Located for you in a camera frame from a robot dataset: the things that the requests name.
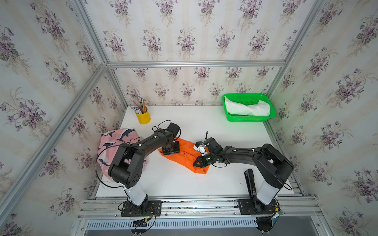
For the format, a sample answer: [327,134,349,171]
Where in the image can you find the aluminium rail frame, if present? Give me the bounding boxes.
[70,194,334,236]

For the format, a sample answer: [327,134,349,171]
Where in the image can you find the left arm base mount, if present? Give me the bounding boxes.
[118,196,162,217]

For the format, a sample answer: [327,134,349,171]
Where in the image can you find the yellow pencil cup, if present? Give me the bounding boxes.
[136,108,151,124]

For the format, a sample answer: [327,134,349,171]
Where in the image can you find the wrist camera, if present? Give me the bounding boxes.
[166,123,181,140]
[194,141,207,156]

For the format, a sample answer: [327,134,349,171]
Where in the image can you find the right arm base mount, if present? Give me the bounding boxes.
[237,169,280,215]

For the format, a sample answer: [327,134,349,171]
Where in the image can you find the colored pencils bundle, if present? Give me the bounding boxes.
[132,98,147,115]

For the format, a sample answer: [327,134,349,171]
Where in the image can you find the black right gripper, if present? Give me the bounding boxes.
[191,154,216,170]

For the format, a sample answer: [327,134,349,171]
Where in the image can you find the white shorts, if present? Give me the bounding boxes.
[224,97,271,117]

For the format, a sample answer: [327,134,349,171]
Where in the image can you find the pink shark print garment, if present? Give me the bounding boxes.
[97,128,141,178]

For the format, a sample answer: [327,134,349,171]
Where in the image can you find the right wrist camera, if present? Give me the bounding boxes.
[194,141,207,156]

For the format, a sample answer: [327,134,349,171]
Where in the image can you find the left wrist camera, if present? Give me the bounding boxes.
[166,123,181,140]

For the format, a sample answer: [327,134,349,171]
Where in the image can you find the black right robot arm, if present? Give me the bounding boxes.
[193,138,294,206]

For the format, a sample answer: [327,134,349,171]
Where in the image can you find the orange cloth garment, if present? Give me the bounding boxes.
[158,138,209,175]

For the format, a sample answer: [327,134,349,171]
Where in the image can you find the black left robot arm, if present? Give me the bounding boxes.
[108,123,181,207]

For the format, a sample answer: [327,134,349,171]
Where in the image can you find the green plastic basket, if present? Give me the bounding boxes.
[222,93,276,123]

